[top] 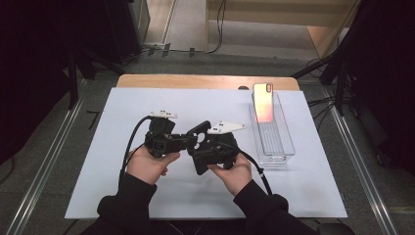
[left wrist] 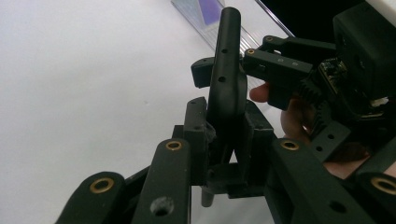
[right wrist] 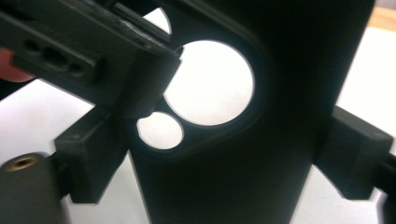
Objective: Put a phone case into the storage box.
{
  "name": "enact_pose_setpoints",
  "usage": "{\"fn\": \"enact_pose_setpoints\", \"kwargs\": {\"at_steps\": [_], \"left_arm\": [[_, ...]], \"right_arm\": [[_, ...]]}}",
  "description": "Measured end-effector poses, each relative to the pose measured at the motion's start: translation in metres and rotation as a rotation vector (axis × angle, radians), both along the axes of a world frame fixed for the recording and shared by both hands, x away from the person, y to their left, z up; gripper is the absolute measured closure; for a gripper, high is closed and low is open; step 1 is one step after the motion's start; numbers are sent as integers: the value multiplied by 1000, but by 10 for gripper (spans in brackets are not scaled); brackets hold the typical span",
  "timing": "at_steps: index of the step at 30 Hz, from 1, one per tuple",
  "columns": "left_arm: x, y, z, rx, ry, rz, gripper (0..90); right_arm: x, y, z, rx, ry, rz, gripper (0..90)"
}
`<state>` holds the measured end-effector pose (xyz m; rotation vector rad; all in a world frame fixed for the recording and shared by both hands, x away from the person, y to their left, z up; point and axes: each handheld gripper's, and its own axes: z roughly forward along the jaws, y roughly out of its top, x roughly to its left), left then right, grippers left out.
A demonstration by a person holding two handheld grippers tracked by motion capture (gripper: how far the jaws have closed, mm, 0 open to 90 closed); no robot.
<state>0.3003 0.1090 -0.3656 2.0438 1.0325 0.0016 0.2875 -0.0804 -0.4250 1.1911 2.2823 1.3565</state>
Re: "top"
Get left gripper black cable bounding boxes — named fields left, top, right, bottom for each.
left=118, top=116, right=153, bottom=188

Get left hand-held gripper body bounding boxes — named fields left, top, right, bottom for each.
left=145, top=110, right=179, bottom=160

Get black floor cables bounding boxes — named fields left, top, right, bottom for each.
left=307, top=94, right=339, bottom=132

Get wooden table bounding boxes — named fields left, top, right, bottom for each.
left=115, top=73, right=300, bottom=92

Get iridescent phone case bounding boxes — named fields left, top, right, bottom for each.
left=253, top=82, right=274, bottom=123

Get dark cabinet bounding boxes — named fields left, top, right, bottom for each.
left=104, top=0, right=152, bottom=65

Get person's left hand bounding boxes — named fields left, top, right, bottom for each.
left=126, top=145, right=181, bottom=186

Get black tripod stand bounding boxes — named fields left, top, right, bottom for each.
left=65, top=45, right=126, bottom=111
left=291, top=48, right=358, bottom=117

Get hanging black cable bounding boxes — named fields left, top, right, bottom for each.
left=205, top=0, right=228, bottom=55

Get person's right hand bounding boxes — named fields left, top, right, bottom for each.
left=208, top=152, right=253, bottom=197

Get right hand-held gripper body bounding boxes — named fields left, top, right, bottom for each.
left=205, top=120, right=247, bottom=170

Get clear plastic tray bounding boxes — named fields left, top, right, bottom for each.
left=249, top=91, right=297, bottom=166

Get metal floor rail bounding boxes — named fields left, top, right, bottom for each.
left=5, top=77, right=88, bottom=235
left=321, top=85, right=399, bottom=235

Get wooden shelf unit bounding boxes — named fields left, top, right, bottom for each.
left=205, top=0, right=361, bottom=61

